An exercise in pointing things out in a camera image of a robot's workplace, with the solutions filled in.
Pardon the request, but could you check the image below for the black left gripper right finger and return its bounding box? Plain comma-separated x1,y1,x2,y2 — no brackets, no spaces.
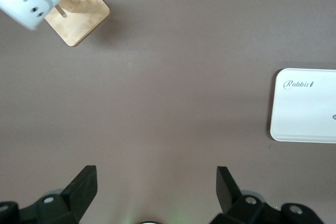
209,166,283,224

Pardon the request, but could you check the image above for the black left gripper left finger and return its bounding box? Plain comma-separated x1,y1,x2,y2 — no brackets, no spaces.
15,165,98,224

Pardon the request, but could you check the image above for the wooden cup hanging rack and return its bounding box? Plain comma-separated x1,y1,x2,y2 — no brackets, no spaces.
44,0,111,47

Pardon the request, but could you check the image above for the cream rectangular serving tray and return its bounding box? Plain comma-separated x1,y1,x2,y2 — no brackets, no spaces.
269,68,336,144

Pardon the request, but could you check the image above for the brown table cover mat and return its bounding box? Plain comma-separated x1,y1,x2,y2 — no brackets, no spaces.
0,0,336,224

